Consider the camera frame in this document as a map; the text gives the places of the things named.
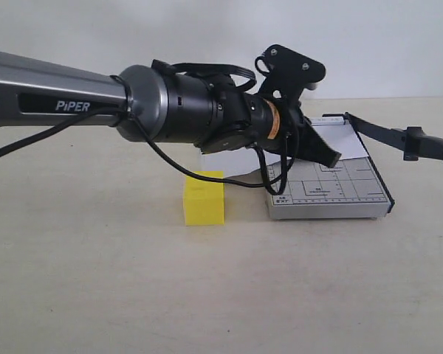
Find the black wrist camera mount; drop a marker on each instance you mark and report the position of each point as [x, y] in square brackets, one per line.
[288, 72]

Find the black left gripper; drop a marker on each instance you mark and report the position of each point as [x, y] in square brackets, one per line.
[279, 128]

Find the grey paper cutter base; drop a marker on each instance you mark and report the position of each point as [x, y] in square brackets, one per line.
[353, 188]

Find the black cutter blade arm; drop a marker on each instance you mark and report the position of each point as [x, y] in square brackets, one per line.
[412, 141]

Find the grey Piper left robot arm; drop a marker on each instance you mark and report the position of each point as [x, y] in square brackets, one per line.
[209, 105]

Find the yellow cube block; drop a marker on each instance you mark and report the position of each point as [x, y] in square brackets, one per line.
[203, 202]

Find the white paper sheet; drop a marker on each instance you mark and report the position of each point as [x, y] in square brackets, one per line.
[341, 138]

